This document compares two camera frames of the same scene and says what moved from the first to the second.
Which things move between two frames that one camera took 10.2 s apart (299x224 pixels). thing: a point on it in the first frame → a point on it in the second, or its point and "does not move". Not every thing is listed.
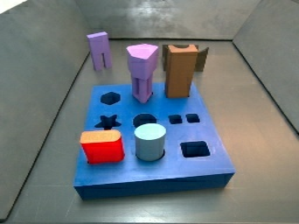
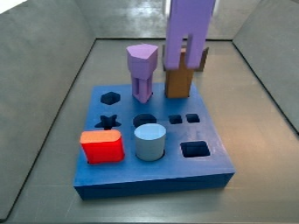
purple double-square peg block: x=98 y=50 → x=189 y=17
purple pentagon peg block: x=141 y=63 does not move
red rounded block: x=101 y=146 does not move
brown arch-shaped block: x=180 y=70 does not move
